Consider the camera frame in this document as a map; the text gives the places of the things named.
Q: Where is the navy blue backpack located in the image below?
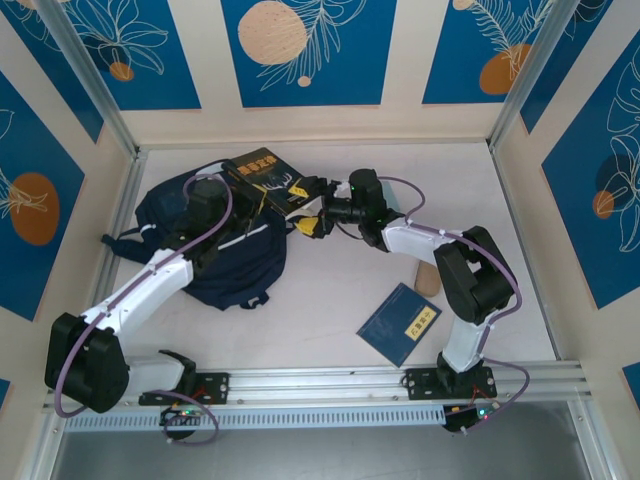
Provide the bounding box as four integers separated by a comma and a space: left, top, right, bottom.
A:
102, 159, 296, 312

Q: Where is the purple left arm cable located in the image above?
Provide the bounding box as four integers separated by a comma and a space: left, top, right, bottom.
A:
53, 173, 235, 446

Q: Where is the aluminium frame post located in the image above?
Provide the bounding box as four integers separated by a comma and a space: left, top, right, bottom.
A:
487, 0, 574, 151
34, 0, 142, 159

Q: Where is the blue book with yellow label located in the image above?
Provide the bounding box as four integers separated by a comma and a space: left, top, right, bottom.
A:
356, 282, 444, 370

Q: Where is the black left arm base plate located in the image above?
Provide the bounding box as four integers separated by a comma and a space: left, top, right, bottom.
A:
138, 370, 231, 406

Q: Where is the grey slotted cable duct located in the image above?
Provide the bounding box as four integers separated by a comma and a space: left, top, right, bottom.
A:
63, 403, 449, 432

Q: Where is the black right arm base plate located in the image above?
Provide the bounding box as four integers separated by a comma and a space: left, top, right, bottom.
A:
404, 366, 499, 401

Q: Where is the aluminium side rail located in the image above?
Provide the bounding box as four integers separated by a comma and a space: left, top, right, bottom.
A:
74, 149, 149, 372

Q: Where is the tan wooden cylinder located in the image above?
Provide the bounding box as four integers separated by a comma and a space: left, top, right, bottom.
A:
413, 262, 441, 299

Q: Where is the grey metal sheet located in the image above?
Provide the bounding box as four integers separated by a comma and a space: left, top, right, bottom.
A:
49, 399, 601, 480

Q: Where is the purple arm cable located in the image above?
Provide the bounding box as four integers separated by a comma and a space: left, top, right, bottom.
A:
377, 175, 531, 436
53, 173, 235, 446

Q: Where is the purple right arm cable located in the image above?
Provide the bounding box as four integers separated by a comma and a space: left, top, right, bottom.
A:
377, 175, 531, 436

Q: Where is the aluminium mounting rail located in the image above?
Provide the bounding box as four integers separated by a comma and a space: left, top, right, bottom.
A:
42, 360, 594, 411

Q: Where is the black book with antler print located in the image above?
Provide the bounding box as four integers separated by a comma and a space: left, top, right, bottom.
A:
222, 147, 321, 220

